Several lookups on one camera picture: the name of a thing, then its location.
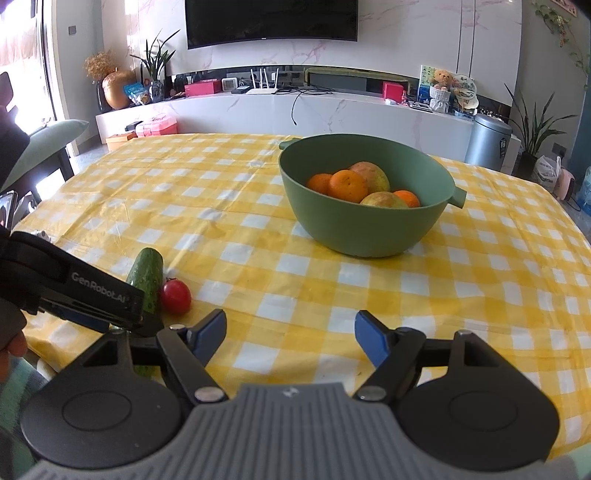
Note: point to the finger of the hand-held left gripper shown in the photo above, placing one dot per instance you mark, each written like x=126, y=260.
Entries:
x=87, y=319

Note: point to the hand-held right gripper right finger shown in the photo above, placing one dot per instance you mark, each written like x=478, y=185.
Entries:
x=371, y=340

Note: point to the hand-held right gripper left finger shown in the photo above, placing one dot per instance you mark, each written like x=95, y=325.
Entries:
x=210, y=330

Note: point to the green colander bowl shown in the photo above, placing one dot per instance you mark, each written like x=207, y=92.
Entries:
x=369, y=230

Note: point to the orange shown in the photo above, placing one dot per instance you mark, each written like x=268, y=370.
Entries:
x=348, y=187
x=408, y=198
x=319, y=183

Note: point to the person's left hand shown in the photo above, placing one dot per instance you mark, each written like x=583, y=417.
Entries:
x=17, y=344

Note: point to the red cherry tomato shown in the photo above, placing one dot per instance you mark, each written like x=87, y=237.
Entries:
x=175, y=296

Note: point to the white plastic clip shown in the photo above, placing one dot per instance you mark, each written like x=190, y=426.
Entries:
x=42, y=235

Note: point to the green cucumber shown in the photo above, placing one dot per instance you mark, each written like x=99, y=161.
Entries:
x=147, y=272

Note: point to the smartphone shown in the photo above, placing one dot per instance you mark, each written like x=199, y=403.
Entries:
x=8, y=208

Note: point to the yellow checked tablecloth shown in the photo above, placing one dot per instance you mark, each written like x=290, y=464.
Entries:
x=231, y=207

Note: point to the green cushioned chair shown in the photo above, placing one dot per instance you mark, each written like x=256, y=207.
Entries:
x=51, y=143

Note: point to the yellow pear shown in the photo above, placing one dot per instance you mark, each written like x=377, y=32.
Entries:
x=383, y=201

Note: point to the wooden box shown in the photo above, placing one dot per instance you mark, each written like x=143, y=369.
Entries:
x=121, y=141

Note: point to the red-green mango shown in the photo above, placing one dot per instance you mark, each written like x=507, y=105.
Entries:
x=376, y=175

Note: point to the pink storage box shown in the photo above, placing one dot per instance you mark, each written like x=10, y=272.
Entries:
x=157, y=127

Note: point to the gold round vase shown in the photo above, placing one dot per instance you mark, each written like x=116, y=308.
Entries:
x=117, y=90

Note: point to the blue snack packet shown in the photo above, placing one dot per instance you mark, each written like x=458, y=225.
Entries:
x=136, y=93

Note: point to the dried flower bunch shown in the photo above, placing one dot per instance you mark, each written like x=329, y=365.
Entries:
x=99, y=64

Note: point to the white marble media cabinet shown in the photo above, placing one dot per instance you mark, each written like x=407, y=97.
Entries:
x=360, y=115

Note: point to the silver trash can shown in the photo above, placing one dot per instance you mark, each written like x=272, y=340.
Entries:
x=487, y=143

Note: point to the potted orchid plant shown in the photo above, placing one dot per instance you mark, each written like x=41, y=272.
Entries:
x=154, y=64

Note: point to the white plastic bag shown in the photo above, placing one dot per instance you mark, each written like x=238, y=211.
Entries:
x=547, y=175

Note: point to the white desk clock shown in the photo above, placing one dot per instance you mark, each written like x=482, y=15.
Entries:
x=229, y=84

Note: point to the white router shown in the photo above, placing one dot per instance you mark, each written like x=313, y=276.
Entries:
x=263, y=89

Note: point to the pink small heater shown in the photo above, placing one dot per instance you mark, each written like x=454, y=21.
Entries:
x=565, y=184

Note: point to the red box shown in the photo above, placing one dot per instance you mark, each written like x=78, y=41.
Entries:
x=396, y=91

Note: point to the teddy bear in basket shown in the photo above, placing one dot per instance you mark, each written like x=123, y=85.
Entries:
x=441, y=90

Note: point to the potted snake plant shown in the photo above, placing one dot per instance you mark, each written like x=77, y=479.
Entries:
x=535, y=134

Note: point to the black television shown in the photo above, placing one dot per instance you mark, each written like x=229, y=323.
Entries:
x=272, y=21

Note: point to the hanging vine plant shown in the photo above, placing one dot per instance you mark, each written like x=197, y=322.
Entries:
x=561, y=27

